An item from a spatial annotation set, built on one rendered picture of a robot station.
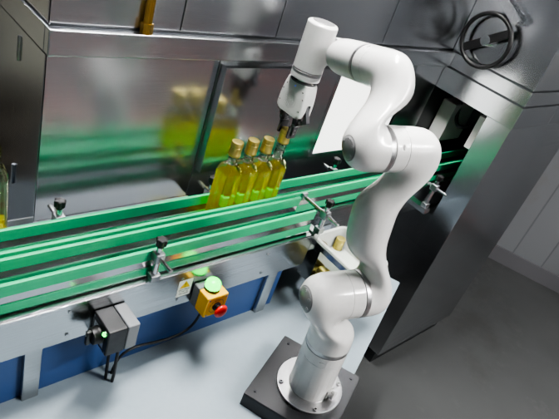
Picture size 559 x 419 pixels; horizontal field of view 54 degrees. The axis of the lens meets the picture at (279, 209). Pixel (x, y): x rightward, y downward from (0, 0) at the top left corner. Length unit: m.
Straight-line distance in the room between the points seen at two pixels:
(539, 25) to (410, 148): 1.20
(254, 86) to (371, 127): 0.59
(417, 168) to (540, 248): 3.30
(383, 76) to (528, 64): 1.16
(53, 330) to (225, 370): 0.53
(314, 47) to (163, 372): 0.97
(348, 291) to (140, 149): 0.68
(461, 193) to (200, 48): 1.36
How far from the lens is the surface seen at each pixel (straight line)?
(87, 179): 1.52
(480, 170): 2.35
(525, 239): 4.41
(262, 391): 1.57
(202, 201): 1.60
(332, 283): 1.28
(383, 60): 1.18
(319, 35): 1.47
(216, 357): 1.67
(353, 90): 1.95
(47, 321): 1.33
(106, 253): 1.40
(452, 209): 2.44
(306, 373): 1.50
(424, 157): 1.18
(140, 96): 1.45
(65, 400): 1.52
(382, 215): 1.20
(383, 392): 2.90
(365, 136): 1.10
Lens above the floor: 1.99
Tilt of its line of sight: 31 degrees down
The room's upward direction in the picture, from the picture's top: 20 degrees clockwise
